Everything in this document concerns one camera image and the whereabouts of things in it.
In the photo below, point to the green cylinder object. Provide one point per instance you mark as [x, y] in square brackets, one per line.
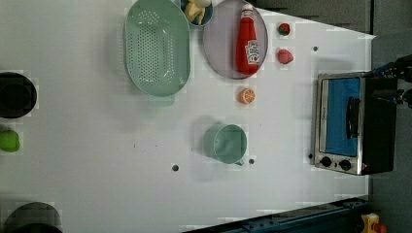
[9, 141]

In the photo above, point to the green oval plastic strainer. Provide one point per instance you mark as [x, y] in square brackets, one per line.
[156, 47]

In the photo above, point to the black toaster oven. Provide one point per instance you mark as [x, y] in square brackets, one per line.
[355, 124]

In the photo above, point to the grey round plate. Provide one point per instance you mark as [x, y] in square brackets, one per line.
[220, 35]

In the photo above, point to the green plastic cup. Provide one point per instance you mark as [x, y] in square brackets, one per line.
[226, 143]

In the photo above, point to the black cylinder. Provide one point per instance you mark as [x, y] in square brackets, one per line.
[18, 95]

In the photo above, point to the peeled toy banana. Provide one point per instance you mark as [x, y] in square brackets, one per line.
[195, 10]

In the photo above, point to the red ketchup bottle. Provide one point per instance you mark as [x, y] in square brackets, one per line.
[247, 50]

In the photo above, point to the dark round object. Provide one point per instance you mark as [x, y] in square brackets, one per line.
[34, 217]

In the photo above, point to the dark red toy strawberry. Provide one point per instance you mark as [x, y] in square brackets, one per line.
[284, 29]

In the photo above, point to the blue bowl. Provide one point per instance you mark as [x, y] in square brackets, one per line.
[208, 14]

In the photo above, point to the pink toy strawberry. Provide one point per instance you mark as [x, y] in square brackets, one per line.
[285, 56]

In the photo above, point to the orange slice toy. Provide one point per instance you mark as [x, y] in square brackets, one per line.
[247, 96]

